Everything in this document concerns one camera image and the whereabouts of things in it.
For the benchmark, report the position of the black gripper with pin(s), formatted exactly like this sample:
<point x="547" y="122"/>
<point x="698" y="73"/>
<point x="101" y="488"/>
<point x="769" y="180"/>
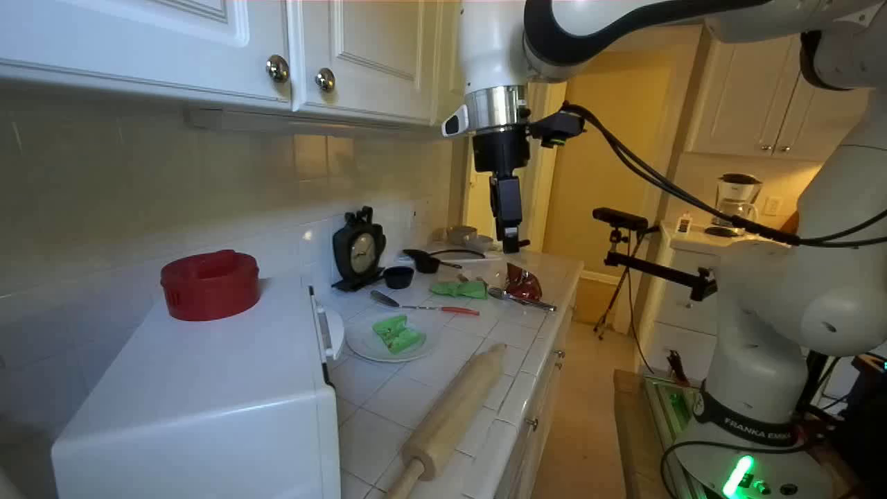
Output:
<point x="501" y="152"/>

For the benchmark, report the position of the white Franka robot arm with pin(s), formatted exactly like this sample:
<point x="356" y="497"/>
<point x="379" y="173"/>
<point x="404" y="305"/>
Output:
<point x="812" y="267"/>

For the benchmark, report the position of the red chips bag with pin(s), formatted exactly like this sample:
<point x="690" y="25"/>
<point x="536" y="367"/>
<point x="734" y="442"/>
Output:
<point x="523" y="280"/>

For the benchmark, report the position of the long silver fork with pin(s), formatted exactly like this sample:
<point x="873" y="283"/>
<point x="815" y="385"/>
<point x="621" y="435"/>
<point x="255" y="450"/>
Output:
<point x="528" y="301"/>

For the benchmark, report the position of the large green packet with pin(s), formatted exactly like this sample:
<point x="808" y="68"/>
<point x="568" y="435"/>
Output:
<point x="458" y="289"/>

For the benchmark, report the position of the round black measuring cup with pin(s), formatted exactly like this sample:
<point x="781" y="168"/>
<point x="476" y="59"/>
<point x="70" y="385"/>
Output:
<point x="399" y="277"/>

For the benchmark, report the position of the black table clock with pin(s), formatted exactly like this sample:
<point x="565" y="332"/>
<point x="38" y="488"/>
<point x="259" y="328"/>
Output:
<point x="357" y="249"/>

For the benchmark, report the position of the white lower kitchen cabinet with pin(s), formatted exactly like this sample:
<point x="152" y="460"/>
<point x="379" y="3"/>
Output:
<point x="543" y="416"/>

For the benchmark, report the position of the white background counter cabinet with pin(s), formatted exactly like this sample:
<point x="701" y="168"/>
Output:
<point x="679" y="323"/>

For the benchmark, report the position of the wooden rolling pin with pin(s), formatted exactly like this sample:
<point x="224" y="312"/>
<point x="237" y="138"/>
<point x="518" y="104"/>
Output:
<point x="451" y="416"/>

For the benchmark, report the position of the coffee maker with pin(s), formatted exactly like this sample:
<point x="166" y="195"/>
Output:
<point x="734" y="197"/>

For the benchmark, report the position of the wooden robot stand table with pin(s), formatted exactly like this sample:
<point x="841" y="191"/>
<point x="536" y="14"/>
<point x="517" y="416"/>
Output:
<point x="637" y="432"/>

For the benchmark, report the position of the brass cabinet knob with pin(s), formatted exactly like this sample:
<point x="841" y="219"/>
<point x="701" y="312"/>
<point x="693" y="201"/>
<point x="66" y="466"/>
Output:
<point x="324" y="79"/>
<point x="278" y="68"/>

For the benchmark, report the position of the red round container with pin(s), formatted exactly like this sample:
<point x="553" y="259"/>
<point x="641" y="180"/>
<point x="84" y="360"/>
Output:
<point x="210" y="287"/>

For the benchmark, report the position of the white toaster oven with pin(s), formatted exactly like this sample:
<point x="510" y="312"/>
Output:
<point x="202" y="406"/>

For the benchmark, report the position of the wide white upper cabinet door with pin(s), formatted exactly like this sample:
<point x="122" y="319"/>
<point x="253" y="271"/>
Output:
<point x="140" y="44"/>

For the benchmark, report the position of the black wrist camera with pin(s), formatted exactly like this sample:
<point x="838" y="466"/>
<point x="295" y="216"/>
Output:
<point x="557" y="127"/>

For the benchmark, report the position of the black camera on mount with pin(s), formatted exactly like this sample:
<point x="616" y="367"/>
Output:
<point x="647" y="265"/>

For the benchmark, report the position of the white background wall cabinet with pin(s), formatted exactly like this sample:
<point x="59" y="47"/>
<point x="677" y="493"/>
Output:
<point x="737" y="101"/>

